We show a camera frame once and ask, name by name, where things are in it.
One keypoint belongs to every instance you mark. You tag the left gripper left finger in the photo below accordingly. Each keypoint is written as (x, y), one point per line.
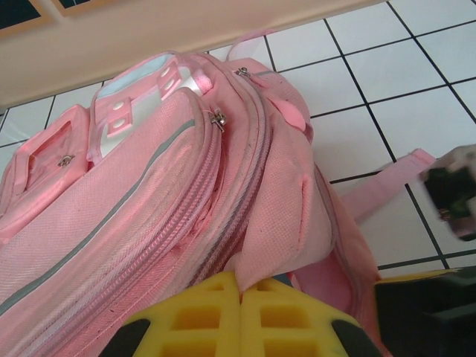
(167, 308)

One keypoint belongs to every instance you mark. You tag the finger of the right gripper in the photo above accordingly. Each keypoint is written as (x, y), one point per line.
(416, 316)

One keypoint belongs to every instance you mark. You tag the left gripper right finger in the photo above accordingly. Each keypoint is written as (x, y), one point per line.
(316, 316)

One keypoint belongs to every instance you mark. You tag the pink student backpack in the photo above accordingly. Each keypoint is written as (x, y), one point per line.
(148, 186)

